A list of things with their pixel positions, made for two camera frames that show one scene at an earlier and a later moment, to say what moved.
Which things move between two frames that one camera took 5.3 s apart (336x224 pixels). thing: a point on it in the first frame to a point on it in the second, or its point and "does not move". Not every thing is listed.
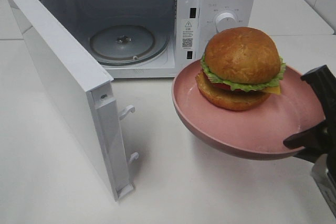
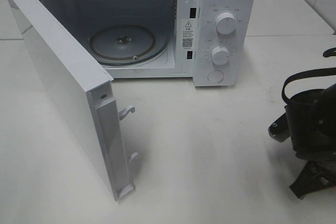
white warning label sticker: [187, 34] does not move
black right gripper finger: [323, 80] to [312, 119]
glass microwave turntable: [126, 45] does not move
